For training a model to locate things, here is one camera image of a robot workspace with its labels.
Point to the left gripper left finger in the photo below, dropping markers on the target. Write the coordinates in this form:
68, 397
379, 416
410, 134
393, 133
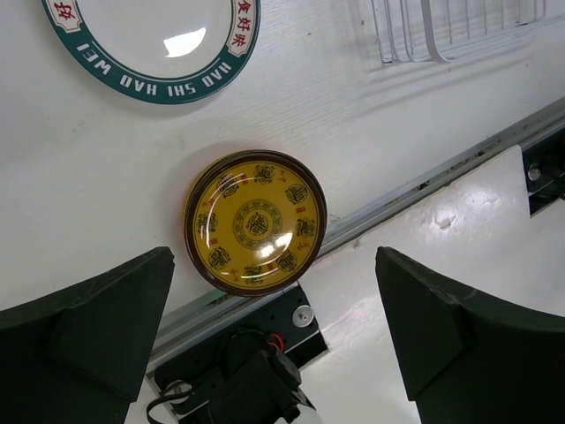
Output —
79, 355

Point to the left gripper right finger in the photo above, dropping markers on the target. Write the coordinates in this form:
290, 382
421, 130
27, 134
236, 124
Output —
466, 356

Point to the yellow brown patterned plate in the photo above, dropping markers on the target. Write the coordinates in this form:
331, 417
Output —
254, 222

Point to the white plate green lettered rim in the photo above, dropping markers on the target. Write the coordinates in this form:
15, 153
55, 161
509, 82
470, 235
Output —
160, 52

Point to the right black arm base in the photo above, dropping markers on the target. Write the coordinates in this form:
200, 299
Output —
544, 172

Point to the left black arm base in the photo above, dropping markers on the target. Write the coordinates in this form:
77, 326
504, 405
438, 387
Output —
241, 365

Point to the white wire dish rack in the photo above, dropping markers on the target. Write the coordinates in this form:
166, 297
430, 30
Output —
446, 31

